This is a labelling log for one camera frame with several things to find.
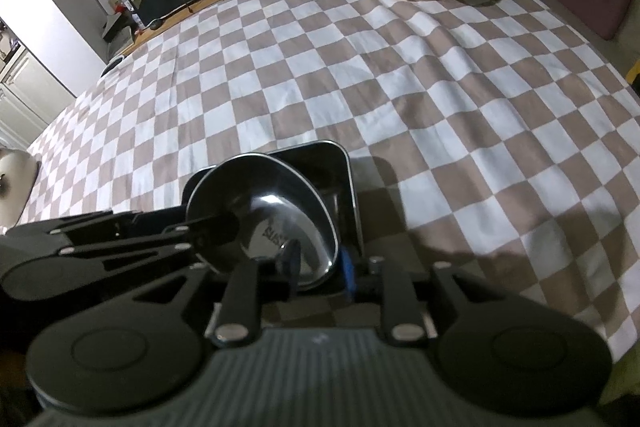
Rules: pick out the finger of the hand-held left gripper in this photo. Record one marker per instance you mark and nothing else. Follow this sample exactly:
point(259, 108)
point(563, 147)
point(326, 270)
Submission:
point(215, 228)
point(150, 259)

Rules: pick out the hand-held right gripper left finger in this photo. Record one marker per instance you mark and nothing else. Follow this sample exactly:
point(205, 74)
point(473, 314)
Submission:
point(289, 264)

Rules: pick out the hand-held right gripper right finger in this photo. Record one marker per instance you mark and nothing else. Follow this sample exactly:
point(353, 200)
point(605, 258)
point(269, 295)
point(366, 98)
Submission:
point(349, 274)

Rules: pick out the large steel rectangular tray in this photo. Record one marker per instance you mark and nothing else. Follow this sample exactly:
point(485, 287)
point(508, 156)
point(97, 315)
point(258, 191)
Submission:
point(356, 217)

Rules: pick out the oval steel bowl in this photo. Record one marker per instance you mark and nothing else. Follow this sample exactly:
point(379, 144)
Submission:
point(280, 202)

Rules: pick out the cat-shaped ceramic dish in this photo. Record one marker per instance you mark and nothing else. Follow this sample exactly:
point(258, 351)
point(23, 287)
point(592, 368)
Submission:
point(15, 187)

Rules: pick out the white cabinet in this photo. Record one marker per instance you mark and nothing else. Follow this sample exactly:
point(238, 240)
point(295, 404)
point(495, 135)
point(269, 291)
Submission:
point(25, 97)

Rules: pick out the dark round bowl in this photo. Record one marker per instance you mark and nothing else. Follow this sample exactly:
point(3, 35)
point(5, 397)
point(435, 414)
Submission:
point(114, 63)

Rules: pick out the checkered tablecloth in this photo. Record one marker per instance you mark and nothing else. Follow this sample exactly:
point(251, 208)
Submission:
point(400, 82)

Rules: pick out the black computer mouse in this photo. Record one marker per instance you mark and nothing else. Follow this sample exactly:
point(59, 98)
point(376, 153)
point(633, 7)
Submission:
point(156, 25)

